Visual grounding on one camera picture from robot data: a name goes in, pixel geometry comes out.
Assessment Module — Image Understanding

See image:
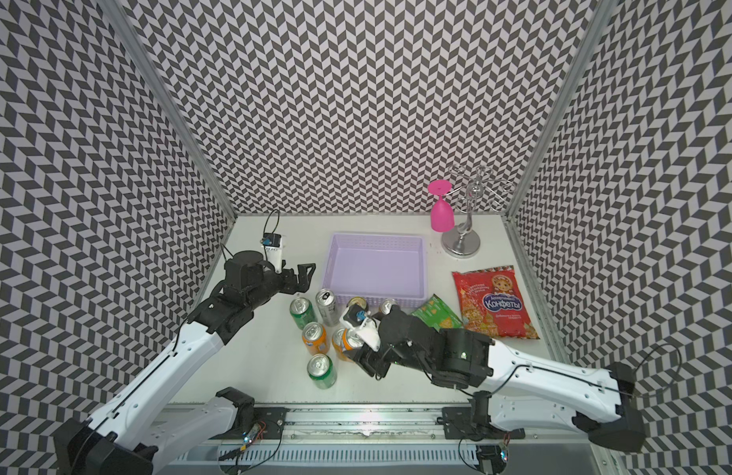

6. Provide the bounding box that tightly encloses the orange Fanta can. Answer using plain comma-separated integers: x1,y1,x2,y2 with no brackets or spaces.
379,298,398,315
302,322,330,355
332,328,364,361

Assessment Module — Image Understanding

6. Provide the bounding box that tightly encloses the green Sprite can front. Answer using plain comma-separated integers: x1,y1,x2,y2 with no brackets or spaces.
289,296,318,331

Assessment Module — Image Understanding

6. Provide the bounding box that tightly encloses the green sprite can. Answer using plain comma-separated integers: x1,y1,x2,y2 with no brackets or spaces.
307,353,336,390
289,296,318,331

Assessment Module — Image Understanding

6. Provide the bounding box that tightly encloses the white Monster can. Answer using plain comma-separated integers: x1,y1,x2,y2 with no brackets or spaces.
316,289,340,328

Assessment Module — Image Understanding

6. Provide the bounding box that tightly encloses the green Sprite can back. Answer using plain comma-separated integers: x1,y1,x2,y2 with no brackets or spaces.
307,353,336,390

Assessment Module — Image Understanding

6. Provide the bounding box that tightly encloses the green gold can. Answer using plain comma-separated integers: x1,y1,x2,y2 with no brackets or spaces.
347,296,369,311

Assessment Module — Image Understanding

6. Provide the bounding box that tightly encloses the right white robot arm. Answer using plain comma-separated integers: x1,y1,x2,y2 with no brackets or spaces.
340,304,646,452

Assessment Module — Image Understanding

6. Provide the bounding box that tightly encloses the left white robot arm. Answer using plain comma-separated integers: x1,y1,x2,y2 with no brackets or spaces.
53,251,316,474

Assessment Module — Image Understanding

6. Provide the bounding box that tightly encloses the lilac plastic basket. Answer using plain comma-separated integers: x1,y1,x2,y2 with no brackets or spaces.
322,233,429,308

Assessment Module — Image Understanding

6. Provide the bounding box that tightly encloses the green snack packet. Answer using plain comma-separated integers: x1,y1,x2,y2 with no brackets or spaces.
412,294,464,330

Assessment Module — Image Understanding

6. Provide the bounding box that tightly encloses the red candy bag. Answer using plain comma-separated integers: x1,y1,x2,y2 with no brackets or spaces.
452,266,539,340

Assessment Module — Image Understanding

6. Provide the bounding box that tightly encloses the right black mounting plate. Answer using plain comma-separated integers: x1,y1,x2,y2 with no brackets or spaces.
437,407,526,441

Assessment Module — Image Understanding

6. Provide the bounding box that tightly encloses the black mounting plate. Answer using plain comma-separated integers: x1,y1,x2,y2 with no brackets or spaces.
216,406,289,441
437,407,526,441

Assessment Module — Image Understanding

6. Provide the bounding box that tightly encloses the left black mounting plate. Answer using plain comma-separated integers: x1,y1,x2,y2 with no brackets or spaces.
216,406,289,441

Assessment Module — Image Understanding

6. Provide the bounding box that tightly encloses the chrome glass holder stand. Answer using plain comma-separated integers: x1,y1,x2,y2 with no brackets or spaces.
441,165,515,258

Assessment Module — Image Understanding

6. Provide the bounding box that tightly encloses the pink plastic wine glass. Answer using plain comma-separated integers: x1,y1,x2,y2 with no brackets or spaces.
427,179,455,233

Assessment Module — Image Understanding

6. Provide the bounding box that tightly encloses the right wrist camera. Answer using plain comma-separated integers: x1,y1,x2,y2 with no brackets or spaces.
340,306,381,352

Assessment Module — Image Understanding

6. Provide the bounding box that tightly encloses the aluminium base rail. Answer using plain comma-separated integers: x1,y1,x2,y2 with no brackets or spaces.
163,404,619,474

